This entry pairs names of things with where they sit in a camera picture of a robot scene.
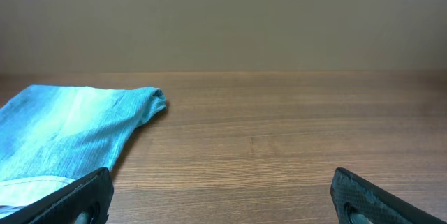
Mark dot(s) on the folded light blue denim shorts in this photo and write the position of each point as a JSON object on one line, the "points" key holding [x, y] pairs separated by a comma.
{"points": [[53, 135]]}

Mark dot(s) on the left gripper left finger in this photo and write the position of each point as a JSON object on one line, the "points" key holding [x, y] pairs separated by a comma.
{"points": [[86, 200]]}

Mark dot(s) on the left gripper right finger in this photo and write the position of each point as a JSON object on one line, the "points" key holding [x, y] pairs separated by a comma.
{"points": [[356, 200]]}

